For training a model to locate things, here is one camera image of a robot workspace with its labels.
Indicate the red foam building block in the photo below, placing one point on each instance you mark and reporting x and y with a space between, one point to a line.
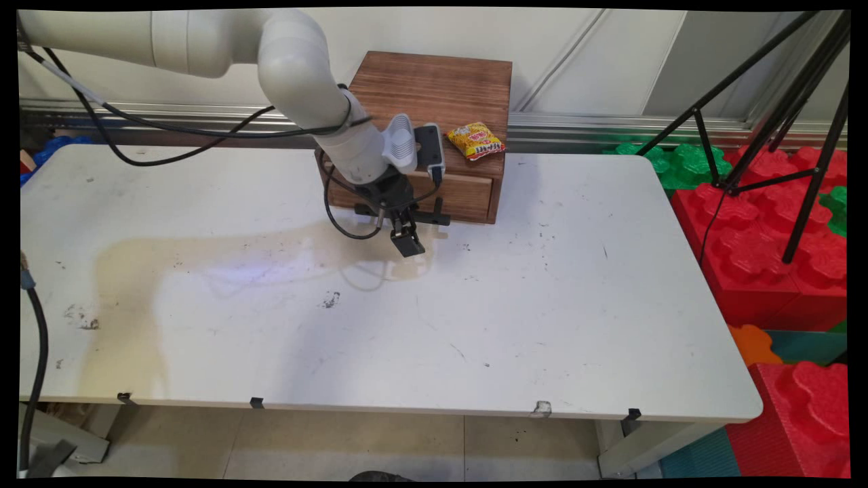
807 163
800 420
746 264

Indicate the black tripod stand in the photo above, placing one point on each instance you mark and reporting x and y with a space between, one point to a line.
807 135

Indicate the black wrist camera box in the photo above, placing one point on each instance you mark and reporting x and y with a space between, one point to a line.
429 149

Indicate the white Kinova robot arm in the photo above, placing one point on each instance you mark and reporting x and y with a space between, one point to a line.
291 61

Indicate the grey vented camera mount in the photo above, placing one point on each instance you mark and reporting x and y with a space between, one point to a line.
400 142

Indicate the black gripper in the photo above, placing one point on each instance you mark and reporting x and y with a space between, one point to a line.
383 193

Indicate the orange foam piece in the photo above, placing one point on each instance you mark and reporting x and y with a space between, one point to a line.
749 344

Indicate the aluminium wall rail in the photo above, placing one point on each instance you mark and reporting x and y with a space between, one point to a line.
576 129

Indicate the white tape scrap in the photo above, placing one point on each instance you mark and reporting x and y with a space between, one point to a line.
541 408

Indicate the dark grey metal piece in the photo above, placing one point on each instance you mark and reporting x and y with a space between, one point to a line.
51 459

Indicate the brown wooden drawer cabinet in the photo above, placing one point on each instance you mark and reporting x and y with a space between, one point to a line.
434 88

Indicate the teal foam mat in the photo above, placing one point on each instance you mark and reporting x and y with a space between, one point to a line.
810 346
698 455

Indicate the yellow snack packet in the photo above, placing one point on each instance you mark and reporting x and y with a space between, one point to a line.
477 141

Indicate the green foam building block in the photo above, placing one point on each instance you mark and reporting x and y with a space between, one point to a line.
685 166
837 210

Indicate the grey table leg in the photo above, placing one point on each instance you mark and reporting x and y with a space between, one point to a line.
651 447
68 434

